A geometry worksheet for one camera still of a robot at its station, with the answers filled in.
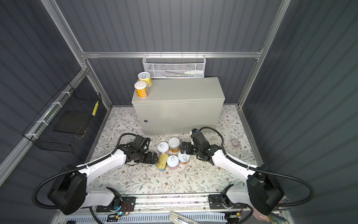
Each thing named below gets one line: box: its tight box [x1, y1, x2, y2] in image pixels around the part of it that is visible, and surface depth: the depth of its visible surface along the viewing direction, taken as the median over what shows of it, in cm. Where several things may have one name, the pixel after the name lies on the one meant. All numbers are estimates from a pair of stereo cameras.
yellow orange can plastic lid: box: [134, 80, 150, 99], surface depth 75 cm
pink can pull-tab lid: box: [166, 154, 180, 171], surface depth 86 cm
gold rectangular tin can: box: [156, 153, 169, 172], surface depth 86 cm
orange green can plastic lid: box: [168, 136, 180, 154], surface depth 91 cm
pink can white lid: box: [157, 141, 170, 154], surface depth 91 cm
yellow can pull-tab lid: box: [137, 71, 152, 88], surface depth 82 cm
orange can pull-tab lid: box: [177, 150, 191, 166], surface depth 86 cm
